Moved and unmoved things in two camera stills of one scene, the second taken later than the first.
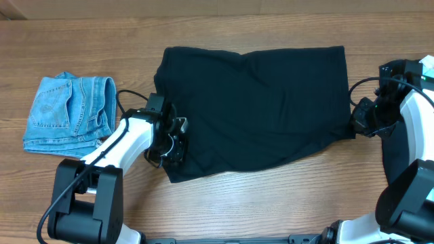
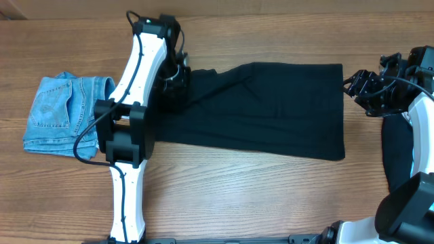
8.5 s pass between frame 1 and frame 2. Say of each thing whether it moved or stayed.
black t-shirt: moved
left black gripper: moved
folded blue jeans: stayed
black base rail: stayed
